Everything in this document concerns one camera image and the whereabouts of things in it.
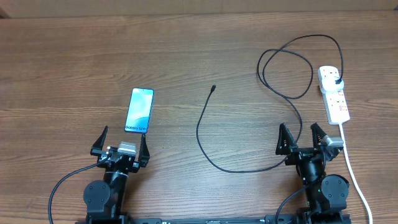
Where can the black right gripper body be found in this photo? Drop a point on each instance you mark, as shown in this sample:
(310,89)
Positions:
(298,155)

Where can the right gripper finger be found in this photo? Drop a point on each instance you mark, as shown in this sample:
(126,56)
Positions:
(317,135)
(286,143)

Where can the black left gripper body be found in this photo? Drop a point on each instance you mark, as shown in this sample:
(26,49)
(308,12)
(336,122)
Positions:
(101,155)

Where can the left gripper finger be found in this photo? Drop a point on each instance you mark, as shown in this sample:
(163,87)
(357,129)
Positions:
(98,145)
(144,155)

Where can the blue Samsung Galaxy smartphone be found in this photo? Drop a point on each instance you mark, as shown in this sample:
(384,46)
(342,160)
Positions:
(139,111)

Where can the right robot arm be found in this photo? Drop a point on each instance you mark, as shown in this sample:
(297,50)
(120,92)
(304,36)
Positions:
(326,194)

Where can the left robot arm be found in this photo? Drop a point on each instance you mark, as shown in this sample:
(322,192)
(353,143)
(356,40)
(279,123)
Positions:
(104,198)

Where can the white USB charger plug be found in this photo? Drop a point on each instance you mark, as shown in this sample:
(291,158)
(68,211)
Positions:
(330,85)

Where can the white power strip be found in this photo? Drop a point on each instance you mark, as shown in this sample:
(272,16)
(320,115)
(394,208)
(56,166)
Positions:
(335,103)

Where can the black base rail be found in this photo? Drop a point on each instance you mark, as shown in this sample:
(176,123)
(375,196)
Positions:
(211,221)

